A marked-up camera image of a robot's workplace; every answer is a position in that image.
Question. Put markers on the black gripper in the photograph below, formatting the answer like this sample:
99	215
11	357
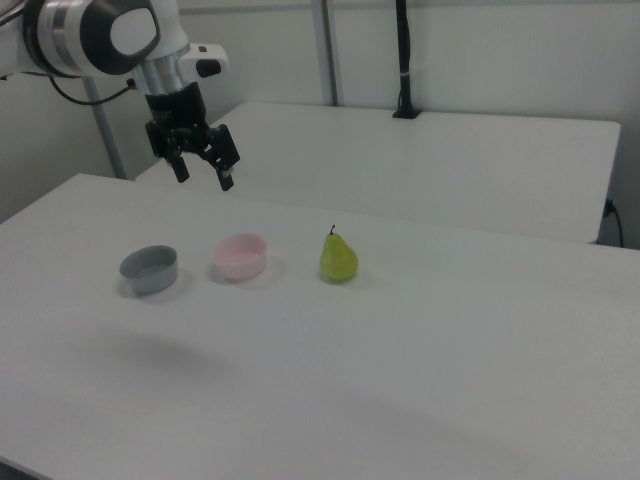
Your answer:
175	112

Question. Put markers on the white side table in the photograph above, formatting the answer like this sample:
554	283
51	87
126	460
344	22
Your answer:
400	165

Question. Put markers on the pink plastic bowl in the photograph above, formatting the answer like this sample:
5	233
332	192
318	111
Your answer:
239	260

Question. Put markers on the black pole with base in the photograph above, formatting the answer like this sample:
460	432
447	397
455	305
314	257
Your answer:
404	60

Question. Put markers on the grey metal frame post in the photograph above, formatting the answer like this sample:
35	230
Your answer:
105	135
327	50

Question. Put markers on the grey plastic bowl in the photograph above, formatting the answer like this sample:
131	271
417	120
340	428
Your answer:
150	272

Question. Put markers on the green pear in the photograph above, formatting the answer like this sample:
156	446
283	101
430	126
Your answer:
338	262

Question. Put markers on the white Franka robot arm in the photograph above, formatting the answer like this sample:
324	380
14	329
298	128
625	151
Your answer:
75	35

